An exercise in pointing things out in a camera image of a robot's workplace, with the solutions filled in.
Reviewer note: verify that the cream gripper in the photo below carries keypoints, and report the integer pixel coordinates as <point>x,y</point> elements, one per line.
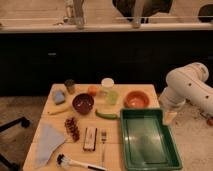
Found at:
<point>168,117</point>

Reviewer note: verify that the yellow banana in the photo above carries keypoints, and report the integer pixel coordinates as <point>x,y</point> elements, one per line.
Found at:
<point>58,111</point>

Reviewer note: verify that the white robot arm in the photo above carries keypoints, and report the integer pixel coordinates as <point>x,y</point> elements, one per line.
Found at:
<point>187,83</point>

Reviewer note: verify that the green translucent cup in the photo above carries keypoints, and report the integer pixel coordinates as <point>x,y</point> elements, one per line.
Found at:
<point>112,97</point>

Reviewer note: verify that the dark paper cup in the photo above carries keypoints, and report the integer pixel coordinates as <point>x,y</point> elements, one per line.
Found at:
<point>70,86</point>

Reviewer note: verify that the green plastic tray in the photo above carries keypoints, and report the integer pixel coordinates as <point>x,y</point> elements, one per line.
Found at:
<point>148,145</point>

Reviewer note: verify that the orange bowl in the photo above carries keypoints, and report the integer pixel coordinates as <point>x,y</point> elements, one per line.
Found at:
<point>136,99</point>

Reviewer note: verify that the small brown object on floor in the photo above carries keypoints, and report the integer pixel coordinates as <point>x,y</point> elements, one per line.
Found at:
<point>210,121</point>

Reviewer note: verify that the silver fork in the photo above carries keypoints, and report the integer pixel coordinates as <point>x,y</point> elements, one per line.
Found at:
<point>103,140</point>

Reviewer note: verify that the black white eraser block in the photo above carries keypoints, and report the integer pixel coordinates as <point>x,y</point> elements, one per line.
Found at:
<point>90,139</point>

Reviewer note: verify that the orange fruit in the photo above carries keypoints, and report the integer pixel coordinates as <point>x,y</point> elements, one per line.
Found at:
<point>92,90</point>

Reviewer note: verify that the dark maroon bowl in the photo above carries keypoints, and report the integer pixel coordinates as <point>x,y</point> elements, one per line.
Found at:
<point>83,103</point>

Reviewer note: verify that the brown grape bunch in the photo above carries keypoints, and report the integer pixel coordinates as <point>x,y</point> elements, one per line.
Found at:
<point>72,128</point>

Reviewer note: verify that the blue sponge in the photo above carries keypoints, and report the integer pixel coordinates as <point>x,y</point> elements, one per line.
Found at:
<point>58,97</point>

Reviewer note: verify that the light blue cloth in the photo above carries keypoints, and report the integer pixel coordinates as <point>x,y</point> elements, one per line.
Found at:
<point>49,140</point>

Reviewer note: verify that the black office chair base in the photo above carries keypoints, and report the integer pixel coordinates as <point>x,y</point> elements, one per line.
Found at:
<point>10,129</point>

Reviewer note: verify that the white handled dish brush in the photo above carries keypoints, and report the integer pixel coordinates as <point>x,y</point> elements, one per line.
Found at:
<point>63,160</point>

